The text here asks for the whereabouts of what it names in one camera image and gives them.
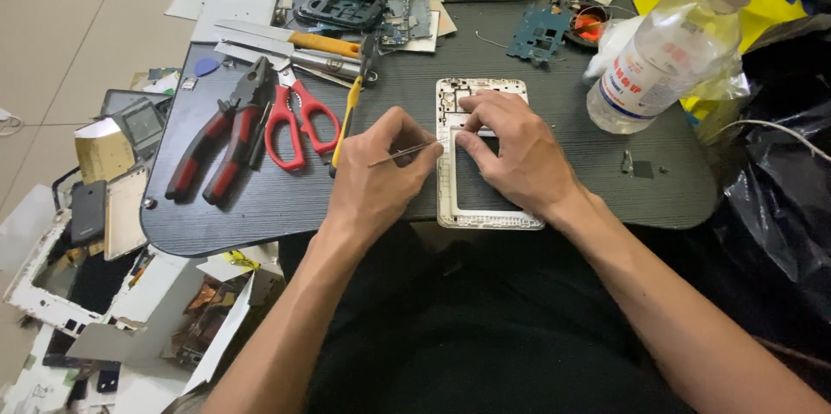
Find person's black clothing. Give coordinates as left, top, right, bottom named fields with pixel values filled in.
left=278, top=219, right=831, bottom=414

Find person's left hand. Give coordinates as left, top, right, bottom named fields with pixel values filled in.
left=322, top=106, right=446, bottom=241

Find beige card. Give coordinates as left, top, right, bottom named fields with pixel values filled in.
left=390, top=0, right=459, bottom=54

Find black phone housing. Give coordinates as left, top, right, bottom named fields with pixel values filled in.
left=295, top=0, right=388, bottom=32

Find metal tweezers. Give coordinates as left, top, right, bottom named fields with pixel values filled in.
left=367, top=139, right=450, bottom=168

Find silver metal cylinder tool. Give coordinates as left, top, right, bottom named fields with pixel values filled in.
left=288, top=49, right=364, bottom=82

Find blue circuit board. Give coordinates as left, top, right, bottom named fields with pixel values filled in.
left=506, top=3, right=573, bottom=64

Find white phone frame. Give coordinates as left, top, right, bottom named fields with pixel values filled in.
left=435, top=78, right=546, bottom=232

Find white cable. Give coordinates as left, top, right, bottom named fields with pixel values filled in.
left=704, top=118, right=831, bottom=163

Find red and black pliers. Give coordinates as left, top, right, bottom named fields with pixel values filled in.
left=164, top=55, right=278, bottom=206

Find round black flux tin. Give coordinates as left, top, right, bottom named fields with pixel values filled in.
left=564, top=5, right=612, bottom=49

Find heap of phone parts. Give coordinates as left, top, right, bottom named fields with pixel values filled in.
left=0, top=66, right=288, bottom=414

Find red handled scissors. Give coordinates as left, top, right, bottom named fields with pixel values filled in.
left=264, top=66, right=342, bottom=173

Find grey circuit board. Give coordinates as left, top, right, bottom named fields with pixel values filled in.
left=380, top=0, right=433, bottom=46

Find yellow bag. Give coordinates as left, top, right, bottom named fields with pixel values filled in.
left=634, top=0, right=831, bottom=124

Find white sheet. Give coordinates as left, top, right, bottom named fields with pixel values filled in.
left=164, top=0, right=279, bottom=45

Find orange handled utility knife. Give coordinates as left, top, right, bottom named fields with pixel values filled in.
left=213, top=18, right=362, bottom=59

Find black plastic bag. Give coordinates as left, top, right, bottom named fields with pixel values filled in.
left=704, top=14, right=831, bottom=363

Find person's right hand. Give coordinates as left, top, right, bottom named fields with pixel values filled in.
left=454, top=89, right=586, bottom=224

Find clear plastic bottle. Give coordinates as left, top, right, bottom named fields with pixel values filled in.
left=586, top=0, right=775, bottom=136

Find silver saw blade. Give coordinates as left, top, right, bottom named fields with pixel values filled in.
left=213, top=40, right=294, bottom=72

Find yellow handled screwdriver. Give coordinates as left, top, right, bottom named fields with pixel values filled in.
left=327, top=34, right=381, bottom=180

